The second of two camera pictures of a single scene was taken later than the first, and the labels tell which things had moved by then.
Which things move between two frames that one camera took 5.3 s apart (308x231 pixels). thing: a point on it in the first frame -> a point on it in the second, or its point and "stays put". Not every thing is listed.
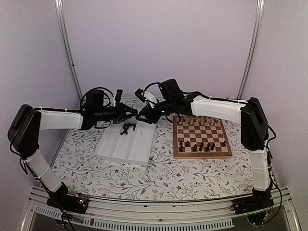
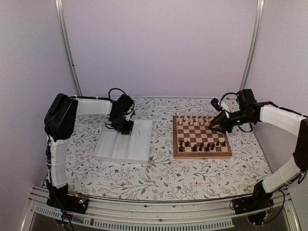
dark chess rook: [207, 148] stays put
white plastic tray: [134, 147] stays put
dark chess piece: [212, 148] stays put
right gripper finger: [148, 121] -> [221, 130]
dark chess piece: [195, 148] stays put
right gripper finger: [145, 110] -> [218, 117]
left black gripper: [121, 115] -> [126, 131]
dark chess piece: [200, 148] stays put
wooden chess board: [197, 137] stays put
